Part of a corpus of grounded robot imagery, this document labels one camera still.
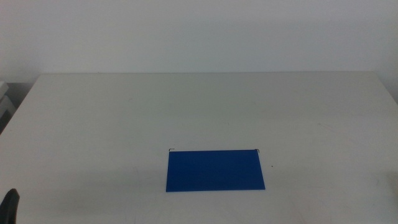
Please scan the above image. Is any blue rectangular mat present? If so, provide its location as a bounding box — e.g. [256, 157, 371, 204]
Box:
[165, 149, 266, 193]

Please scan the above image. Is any white furniture piece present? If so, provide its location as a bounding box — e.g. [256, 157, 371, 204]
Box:
[0, 81, 17, 119]

